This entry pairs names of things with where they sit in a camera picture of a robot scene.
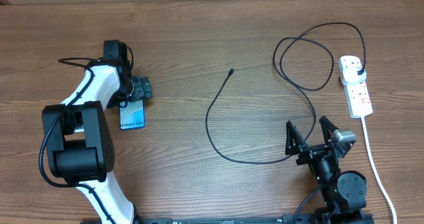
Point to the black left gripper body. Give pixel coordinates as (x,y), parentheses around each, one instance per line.
(139,90)

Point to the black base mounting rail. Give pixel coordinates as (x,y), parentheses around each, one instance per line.
(232,220)

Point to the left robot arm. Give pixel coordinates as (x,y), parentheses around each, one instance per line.
(77,150)

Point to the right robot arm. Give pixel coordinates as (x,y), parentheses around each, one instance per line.
(344,193)

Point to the white charger plug adapter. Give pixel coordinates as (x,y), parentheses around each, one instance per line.
(351,76)

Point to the blue Galaxy smartphone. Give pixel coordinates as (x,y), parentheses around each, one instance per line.
(132,115)

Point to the white power strip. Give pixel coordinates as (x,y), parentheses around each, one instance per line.
(357,95)

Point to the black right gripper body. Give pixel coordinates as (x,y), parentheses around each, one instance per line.
(311,154)

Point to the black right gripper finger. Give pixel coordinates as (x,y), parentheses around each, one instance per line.
(328,128)
(295,143)

